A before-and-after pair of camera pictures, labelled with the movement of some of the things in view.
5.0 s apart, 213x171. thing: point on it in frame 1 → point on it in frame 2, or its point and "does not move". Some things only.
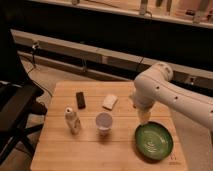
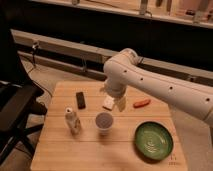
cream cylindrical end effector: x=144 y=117 → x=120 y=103
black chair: x=19 y=114 does not move
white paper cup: x=104 y=121 does not move
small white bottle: x=72 y=121 does not move
